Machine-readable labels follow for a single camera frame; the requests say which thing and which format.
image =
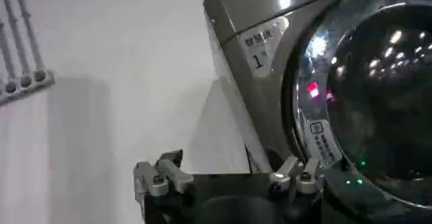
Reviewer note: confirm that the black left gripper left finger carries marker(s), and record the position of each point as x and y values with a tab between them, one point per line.
162	178

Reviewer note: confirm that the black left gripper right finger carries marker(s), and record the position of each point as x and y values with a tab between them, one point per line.
297	174

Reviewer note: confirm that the white warning label sticker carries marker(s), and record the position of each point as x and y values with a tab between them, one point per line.
323	143

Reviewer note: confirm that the round glass dryer door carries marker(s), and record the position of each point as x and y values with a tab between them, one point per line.
368	97

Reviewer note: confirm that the grey dryer cabinet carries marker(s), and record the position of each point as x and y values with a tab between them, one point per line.
256	77

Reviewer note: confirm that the white number label sticker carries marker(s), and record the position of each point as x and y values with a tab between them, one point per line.
261	45

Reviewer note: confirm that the white wall conduit bracket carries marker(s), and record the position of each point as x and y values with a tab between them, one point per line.
25	85

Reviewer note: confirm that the white wall conduit pipe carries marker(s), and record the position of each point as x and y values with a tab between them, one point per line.
6	60
15	33
28	26

